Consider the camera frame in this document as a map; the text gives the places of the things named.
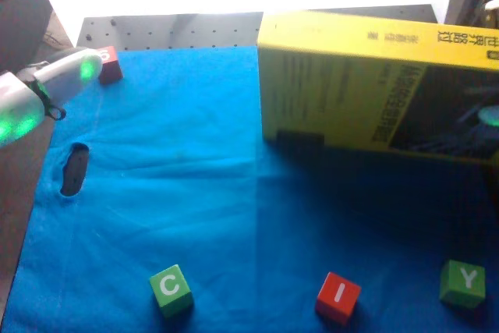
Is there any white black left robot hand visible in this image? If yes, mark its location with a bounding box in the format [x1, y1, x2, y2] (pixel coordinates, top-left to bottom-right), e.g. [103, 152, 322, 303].
[458, 102, 499, 154]

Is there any grey perforated board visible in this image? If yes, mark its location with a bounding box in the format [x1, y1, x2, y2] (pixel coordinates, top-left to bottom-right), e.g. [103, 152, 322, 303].
[76, 4, 438, 52]

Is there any blue cloth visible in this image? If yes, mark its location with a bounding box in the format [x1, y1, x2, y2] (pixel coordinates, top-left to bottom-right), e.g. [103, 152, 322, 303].
[0, 46, 499, 333]

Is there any green block letter C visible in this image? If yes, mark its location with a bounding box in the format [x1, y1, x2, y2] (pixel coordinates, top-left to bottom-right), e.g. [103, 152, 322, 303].
[149, 264, 195, 319]

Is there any red block letter I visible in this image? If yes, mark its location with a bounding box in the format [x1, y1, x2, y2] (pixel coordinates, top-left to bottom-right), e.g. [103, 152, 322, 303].
[314, 271, 363, 327]

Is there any red block with number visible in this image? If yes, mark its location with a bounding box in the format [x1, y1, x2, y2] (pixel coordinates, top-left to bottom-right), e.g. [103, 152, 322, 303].
[97, 45, 125, 86]

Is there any green block letter Y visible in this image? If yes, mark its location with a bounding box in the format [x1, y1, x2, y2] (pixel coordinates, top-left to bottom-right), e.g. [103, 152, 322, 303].
[439, 259, 487, 310]

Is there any yellow cardboard box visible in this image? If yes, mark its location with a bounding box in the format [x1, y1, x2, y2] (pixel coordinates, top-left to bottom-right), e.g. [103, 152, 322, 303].
[257, 9, 499, 165]

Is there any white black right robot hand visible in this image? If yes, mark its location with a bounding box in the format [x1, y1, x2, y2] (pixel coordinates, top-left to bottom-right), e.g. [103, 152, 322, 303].
[33, 46, 104, 107]

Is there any thin black cable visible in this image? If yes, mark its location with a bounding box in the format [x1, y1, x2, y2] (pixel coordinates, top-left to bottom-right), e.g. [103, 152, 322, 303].
[38, 89, 67, 122]

